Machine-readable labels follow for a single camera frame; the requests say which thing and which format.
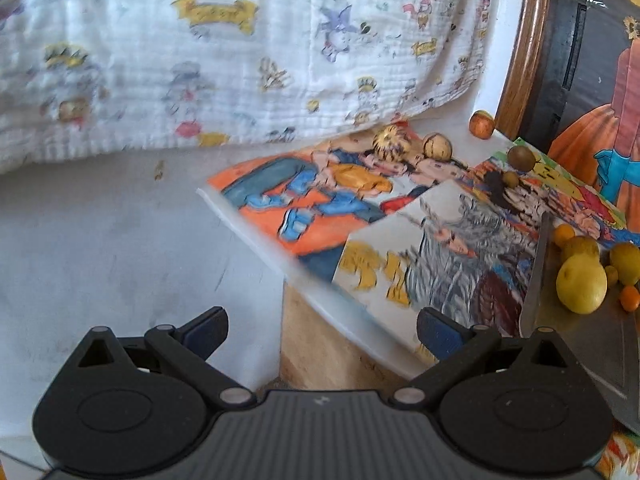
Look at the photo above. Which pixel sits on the wooden table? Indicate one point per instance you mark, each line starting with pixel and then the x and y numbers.
pixel 325 345

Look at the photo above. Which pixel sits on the small orange kumquat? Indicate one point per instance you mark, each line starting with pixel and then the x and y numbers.
pixel 629 297
pixel 565 234

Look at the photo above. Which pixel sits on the white cartoon printed blanket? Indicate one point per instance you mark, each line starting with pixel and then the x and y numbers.
pixel 200 60

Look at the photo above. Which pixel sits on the large green pear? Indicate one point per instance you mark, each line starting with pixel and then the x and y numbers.
pixel 581 283

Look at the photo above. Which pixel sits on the wall poster orange dress figure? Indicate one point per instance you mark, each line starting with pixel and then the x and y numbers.
pixel 615 110

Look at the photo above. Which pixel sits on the small brown longan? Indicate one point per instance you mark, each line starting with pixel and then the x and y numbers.
pixel 611 275

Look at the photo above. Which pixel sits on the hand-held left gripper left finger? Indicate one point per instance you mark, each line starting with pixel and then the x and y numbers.
pixel 206 329

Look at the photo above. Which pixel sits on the bold striped pepino melon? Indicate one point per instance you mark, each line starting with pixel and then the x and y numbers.
pixel 387 142

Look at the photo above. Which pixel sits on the pale pepino melon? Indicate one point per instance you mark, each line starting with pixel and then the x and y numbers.
pixel 438 146

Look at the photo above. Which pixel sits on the red apple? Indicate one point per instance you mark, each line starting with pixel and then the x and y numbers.
pixel 481 123

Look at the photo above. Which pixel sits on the small green pear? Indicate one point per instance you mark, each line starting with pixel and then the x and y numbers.
pixel 582 245

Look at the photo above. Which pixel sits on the brown wooden door frame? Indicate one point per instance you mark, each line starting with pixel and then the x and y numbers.
pixel 525 60

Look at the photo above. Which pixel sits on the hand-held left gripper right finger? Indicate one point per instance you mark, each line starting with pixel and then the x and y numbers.
pixel 440 334

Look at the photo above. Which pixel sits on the cartoon printed tablecloth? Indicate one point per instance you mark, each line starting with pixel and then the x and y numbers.
pixel 350 210

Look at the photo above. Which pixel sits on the grey metal tray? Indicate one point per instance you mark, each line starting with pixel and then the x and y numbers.
pixel 590 350

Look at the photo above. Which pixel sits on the round yellow citrus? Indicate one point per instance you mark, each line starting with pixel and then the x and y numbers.
pixel 626 262

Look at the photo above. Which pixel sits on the brown kiwi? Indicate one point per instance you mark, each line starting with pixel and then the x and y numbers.
pixel 521 156

